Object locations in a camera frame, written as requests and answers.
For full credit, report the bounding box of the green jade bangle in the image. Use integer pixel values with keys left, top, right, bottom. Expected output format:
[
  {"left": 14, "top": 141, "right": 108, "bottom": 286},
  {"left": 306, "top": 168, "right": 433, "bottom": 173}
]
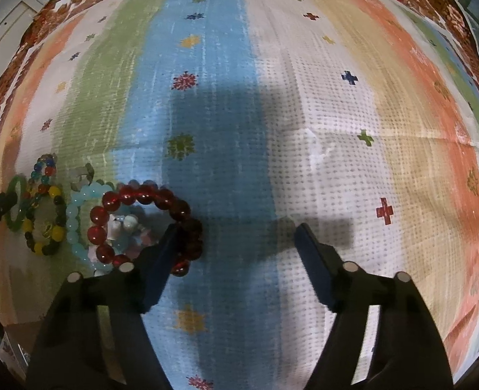
[{"left": 4, "top": 174, "right": 27, "bottom": 231}]

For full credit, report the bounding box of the red bead bracelet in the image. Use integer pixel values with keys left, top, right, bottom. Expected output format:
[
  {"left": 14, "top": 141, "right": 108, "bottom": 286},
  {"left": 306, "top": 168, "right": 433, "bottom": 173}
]
[{"left": 86, "top": 184, "right": 204, "bottom": 278}]

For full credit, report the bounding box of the small silver charm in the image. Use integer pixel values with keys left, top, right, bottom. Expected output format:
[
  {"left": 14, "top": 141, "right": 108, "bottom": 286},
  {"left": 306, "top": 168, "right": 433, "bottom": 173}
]
[{"left": 69, "top": 163, "right": 94, "bottom": 192}]

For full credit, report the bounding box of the striped colourful woven mat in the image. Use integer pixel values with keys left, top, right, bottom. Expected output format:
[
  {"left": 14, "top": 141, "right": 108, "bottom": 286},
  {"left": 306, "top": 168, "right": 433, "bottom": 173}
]
[{"left": 0, "top": 0, "right": 479, "bottom": 389}]

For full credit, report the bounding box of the yellow and dark bead bracelet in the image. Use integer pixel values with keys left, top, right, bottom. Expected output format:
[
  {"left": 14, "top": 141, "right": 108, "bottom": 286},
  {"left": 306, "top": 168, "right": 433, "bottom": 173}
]
[{"left": 21, "top": 185, "right": 68, "bottom": 257}]

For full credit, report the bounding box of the multicolour bead bracelet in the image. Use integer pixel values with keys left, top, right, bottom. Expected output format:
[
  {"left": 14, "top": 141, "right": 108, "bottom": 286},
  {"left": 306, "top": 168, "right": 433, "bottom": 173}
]
[{"left": 22, "top": 152, "right": 59, "bottom": 200}]

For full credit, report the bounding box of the white pink bead bracelet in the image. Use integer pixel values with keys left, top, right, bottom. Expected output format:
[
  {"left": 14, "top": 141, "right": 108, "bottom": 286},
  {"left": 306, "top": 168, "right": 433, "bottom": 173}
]
[{"left": 106, "top": 214, "right": 160, "bottom": 261}]

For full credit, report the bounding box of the light blue bead bracelet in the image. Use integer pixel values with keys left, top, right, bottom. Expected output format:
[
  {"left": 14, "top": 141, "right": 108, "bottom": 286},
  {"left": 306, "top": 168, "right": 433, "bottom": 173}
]
[{"left": 65, "top": 179, "right": 144, "bottom": 274}]

